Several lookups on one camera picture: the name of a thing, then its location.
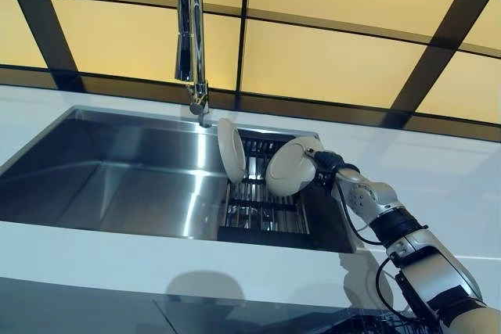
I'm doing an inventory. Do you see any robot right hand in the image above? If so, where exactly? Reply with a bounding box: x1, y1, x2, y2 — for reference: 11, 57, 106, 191
307, 147, 346, 174

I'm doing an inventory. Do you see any white round plate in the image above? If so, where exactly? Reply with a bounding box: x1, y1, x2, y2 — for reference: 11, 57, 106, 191
216, 117, 248, 184
265, 135, 318, 196

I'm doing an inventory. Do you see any black roll-up drying rack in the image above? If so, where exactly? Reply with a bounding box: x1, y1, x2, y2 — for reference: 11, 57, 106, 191
217, 127, 334, 240

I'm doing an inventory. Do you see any chrome gooseneck kitchen faucet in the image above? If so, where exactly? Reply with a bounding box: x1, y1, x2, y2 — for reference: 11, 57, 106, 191
173, 0, 211, 128

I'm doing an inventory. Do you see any stainless steel kitchen sink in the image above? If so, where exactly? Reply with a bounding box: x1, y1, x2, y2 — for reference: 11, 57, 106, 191
0, 104, 360, 255

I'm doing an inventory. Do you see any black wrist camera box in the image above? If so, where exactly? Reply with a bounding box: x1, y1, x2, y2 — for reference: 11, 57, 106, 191
314, 169, 334, 191

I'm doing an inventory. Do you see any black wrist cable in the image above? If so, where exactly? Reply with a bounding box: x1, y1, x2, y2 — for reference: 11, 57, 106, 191
335, 179, 410, 321

